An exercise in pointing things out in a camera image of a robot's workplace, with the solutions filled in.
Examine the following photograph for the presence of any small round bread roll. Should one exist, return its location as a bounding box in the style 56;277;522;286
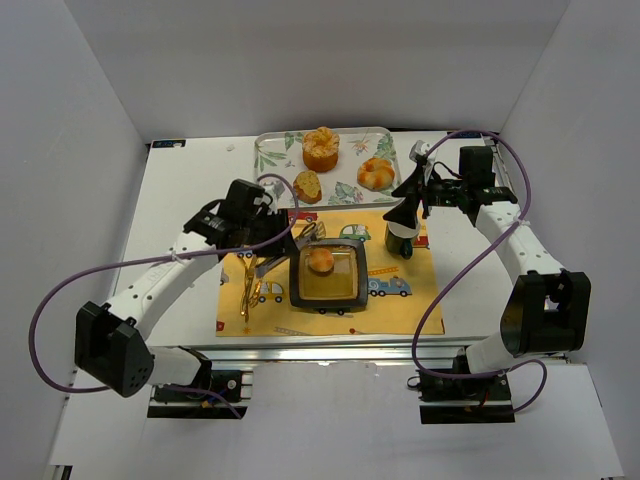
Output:
307;247;334;274

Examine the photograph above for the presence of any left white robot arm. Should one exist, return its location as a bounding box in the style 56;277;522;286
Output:
74;174;297;398

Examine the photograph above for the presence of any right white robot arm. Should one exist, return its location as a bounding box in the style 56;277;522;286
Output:
383;141;591;378

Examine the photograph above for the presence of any herb bread slice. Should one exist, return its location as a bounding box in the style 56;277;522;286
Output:
293;170;322;204

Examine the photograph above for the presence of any green mug white inside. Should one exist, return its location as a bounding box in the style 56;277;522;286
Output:
385;222;420;259

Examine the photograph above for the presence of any gold fork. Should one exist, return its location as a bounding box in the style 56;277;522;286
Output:
239;254;259;317

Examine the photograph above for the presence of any gold spoon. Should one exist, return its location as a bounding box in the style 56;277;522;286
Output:
248;256;262;308

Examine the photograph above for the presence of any square black brown plate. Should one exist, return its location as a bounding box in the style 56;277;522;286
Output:
289;238;368;315

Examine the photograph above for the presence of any floral white serving tray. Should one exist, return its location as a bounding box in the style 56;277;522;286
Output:
254;127;402;208

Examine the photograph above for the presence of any tall sugared brioche cake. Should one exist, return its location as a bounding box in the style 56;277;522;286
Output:
302;126;340;173

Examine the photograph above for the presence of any twisted orange bread ring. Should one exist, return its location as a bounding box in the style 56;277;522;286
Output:
356;156;396;191

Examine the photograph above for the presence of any aluminium table frame rail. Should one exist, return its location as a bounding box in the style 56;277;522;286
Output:
199;344;471;365

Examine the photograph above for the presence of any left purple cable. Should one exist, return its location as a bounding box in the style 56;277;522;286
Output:
27;173;301;419

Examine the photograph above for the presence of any purple cable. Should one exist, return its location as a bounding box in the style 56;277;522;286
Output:
408;130;547;412
27;173;301;419

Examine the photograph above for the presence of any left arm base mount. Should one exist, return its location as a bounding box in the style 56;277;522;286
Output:
147;362;253;420

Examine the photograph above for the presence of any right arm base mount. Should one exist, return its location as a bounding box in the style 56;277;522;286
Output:
406;372;515;425

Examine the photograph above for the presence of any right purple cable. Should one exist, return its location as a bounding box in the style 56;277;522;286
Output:
408;130;547;412

